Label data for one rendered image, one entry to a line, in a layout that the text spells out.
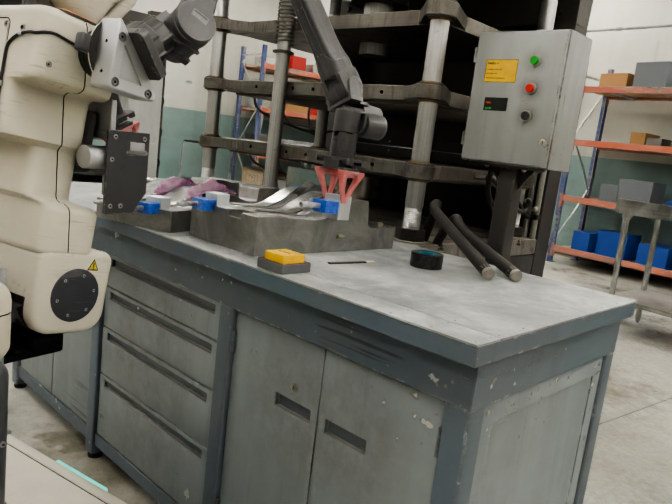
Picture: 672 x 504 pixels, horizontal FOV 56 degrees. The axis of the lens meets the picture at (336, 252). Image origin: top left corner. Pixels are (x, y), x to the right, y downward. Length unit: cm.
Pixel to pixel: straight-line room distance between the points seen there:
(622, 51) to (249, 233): 747
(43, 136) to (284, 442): 78
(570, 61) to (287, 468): 136
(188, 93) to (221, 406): 808
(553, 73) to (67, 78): 133
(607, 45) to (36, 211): 796
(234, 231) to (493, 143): 93
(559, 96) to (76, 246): 137
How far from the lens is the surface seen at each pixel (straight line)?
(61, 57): 120
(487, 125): 205
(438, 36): 206
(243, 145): 277
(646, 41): 849
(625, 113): 841
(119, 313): 195
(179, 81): 937
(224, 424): 157
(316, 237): 154
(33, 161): 127
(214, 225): 153
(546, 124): 196
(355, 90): 141
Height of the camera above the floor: 107
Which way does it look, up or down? 10 degrees down
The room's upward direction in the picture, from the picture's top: 7 degrees clockwise
